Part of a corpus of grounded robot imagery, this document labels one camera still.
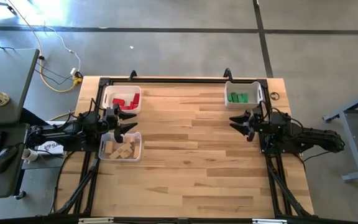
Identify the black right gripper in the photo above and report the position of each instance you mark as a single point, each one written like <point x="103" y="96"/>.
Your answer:
<point x="259" y="123"/>

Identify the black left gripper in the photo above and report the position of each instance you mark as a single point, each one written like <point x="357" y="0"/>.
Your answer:
<point x="110" y="121"/>

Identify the thin red wooden block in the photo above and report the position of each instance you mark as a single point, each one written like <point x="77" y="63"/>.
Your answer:
<point x="125" y="108"/>

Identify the large red block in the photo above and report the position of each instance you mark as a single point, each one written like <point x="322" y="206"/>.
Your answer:
<point x="118" y="102"/>

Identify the green wooden wedge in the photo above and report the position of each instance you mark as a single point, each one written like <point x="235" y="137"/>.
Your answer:
<point x="240" y="99"/>

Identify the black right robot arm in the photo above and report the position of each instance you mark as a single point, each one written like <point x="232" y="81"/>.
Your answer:
<point x="315" y="138"/>

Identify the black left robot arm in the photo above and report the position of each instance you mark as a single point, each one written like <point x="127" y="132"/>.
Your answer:
<point x="61" y="132"/>

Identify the white plastic bin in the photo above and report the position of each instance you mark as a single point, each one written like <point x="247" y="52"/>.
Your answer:
<point x="113" y="91"/>
<point x="253" y="90"/>

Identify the clear plastic bin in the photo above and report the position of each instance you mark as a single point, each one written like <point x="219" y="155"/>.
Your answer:
<point x="102" y="156"/>

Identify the yellow plug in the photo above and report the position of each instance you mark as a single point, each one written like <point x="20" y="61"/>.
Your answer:
<point x="77" y="81"/>

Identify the white power adapter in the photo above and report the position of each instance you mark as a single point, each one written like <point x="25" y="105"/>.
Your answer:
<point x="73" y="71"/>

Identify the white printed box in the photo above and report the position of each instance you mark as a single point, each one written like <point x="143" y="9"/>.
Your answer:
<point x="50" y="147"/>

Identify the white cup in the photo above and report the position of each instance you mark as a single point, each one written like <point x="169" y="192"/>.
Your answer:
<point x="30" y="155"/>

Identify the black computer mouse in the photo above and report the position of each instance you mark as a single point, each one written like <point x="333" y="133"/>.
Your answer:
<point x="4" y="158"/>

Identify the black aluminium rig frame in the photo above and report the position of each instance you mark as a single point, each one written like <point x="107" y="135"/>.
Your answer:
<point x="179" y="80"/>

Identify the silver bracket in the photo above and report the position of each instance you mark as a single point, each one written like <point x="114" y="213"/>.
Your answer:
<point x="95" y="221"/>
<point x="269" y="221"/>

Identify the grey metal table frame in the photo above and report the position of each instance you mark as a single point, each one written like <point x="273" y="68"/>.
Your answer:
<point x="350" y="140"/>

